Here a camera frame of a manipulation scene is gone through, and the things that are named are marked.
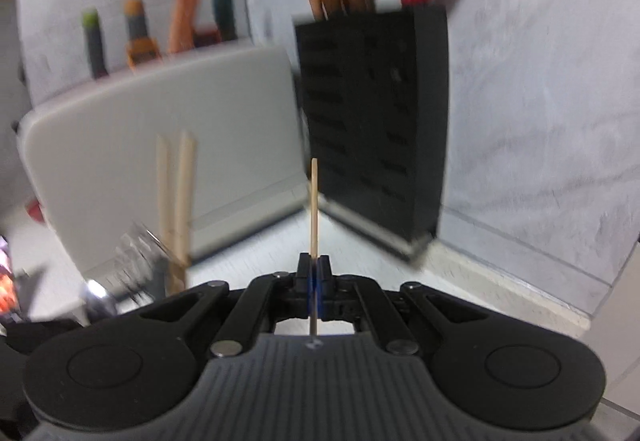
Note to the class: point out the metal spoon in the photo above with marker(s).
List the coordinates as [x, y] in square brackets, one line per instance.
[96, 292]

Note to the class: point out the colourful printed packet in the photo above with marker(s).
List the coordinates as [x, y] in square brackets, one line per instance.
[6, 286]

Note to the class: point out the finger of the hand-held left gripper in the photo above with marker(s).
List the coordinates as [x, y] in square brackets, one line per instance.
[45, 328]

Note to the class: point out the small red object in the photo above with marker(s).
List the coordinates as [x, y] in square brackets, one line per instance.
[35, 211]

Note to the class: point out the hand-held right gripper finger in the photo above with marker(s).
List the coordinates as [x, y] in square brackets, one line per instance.
[320, 293]
[310, 291]

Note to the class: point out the black slotted utensil holder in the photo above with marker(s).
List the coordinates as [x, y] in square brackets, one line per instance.
[375, 121]

